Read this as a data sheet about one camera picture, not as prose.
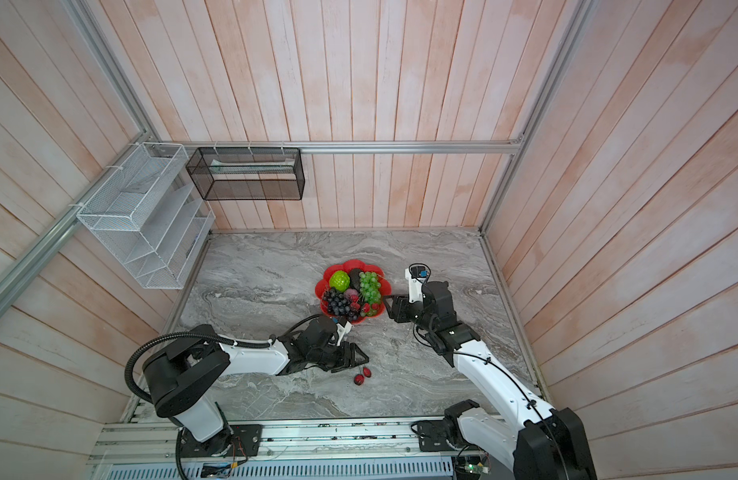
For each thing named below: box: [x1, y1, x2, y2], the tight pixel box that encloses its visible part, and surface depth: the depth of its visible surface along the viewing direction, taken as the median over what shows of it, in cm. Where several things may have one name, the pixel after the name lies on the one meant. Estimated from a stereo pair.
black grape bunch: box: [323, 288, 359, 321], surface depth 94 cm
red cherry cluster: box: [353, 365, 372, 386], surface depth 85 cm
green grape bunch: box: [359, 271, 382, 305], surface depth 99 cm
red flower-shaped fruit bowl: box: [315, 259, 392, 324], surface depth 97 cm
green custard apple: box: [329, 270, 351, 293], surface depth 100 cm
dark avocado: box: [349, 268, 361, 291], surface depth 101 cm
